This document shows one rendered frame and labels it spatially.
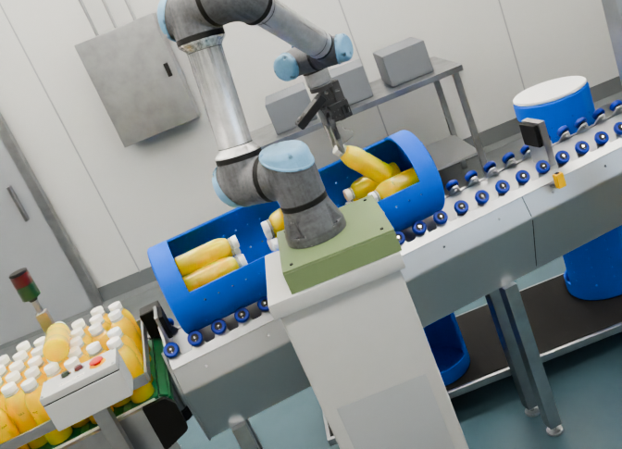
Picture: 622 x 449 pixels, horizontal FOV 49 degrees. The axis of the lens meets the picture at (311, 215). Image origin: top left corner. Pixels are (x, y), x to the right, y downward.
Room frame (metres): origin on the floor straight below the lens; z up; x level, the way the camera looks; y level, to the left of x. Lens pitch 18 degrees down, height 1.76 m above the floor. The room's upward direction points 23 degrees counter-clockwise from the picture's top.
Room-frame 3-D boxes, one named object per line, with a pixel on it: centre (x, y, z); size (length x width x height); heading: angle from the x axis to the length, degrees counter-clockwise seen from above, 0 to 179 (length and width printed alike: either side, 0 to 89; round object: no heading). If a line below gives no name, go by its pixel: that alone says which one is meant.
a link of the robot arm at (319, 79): (2.01, -0.17, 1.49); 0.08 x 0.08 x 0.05
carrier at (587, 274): (2.53, -1.04, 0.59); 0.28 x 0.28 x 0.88
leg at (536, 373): (1.99, -0.51, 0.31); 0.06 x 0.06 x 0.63; 9
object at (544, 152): (2.11, -0.78, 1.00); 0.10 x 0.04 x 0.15; 9
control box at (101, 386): (1.58, 0.69, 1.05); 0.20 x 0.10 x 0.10; 99
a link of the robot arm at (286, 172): (1.55, 0.01, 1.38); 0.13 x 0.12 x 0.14; 54
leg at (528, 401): (2.13, -0.49, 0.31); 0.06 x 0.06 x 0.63; 9
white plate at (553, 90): (2.53, -1.04, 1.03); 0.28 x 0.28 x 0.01
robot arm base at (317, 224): (1.54, 0.00, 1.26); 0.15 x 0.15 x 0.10
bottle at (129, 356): (1.72, 0.63, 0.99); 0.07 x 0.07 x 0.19
